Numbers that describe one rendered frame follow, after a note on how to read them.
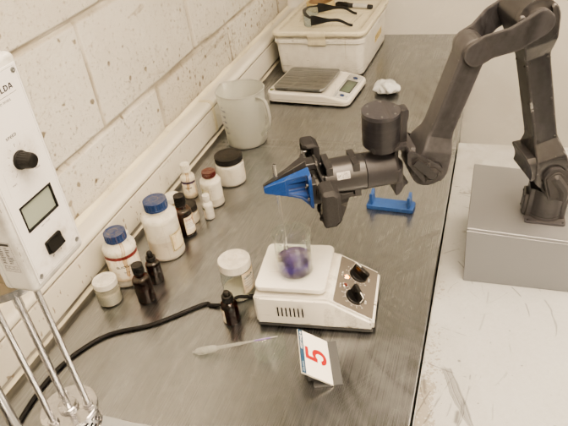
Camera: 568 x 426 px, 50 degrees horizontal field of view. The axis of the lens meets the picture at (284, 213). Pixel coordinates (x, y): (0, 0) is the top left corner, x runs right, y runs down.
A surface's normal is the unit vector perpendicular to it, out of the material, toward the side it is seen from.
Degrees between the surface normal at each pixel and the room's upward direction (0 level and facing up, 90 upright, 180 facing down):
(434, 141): 66
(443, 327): 0
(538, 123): 94
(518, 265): 90
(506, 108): 90
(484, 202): 4
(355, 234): 0
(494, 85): 90
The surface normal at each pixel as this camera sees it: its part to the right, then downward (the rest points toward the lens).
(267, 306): -0.20, 0.57
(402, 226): -0.11, -0.82
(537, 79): 0.12, 0.61
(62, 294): 0.95, 0.08
